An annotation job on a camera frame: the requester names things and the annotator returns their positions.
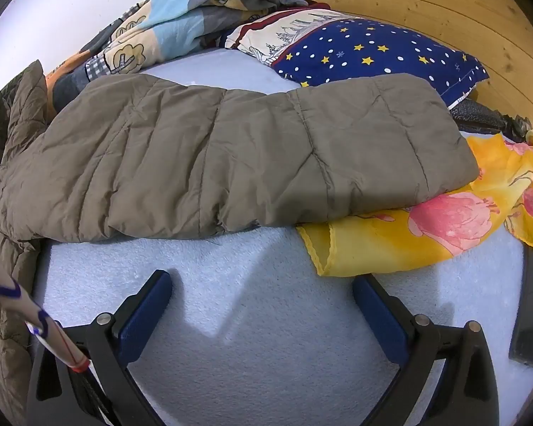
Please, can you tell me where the olive quilted puffer jacket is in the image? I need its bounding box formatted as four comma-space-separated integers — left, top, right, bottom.
0, 60, 481, 426

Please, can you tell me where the light blue cloud bedsheet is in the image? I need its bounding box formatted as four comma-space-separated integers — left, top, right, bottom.
34, 50, 533, 425

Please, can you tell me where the yellow floral scarf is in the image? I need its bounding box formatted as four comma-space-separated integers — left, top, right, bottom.
297, 130, 533, 278

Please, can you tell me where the black bag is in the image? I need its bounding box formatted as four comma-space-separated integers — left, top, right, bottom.
451, 99, 533, 143

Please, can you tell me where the navy star pillow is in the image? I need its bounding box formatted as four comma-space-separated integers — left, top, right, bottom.
218, 4, 489, 109

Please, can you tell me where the wooden headboard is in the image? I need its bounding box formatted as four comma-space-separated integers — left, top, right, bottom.
316, 0, 533, 123

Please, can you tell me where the patchwork cartoon blanket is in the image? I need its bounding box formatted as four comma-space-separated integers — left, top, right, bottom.
46, 0, 308, 115

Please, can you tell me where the white cable with blue marks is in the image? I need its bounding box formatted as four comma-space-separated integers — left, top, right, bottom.
0, 240, 92, 373

